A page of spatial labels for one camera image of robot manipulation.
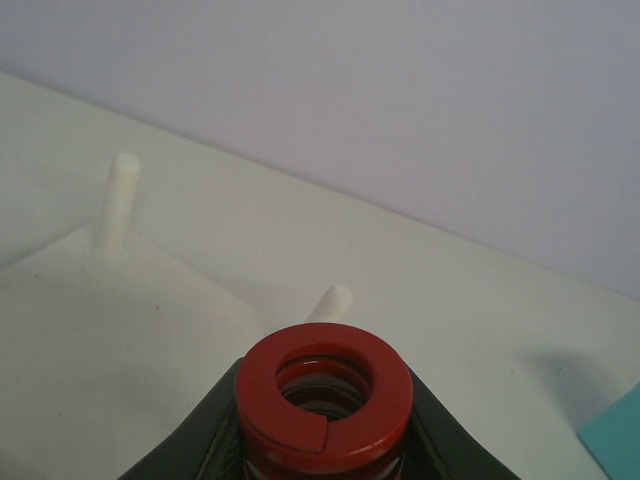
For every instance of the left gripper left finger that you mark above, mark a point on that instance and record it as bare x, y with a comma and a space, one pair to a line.
208, 444

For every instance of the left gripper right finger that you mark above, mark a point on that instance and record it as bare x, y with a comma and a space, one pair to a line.
435, 445

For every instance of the teal plastic bin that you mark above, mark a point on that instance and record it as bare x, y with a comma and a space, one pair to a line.
612, 438

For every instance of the white peg base plate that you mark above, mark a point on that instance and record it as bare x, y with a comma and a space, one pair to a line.
107, 344

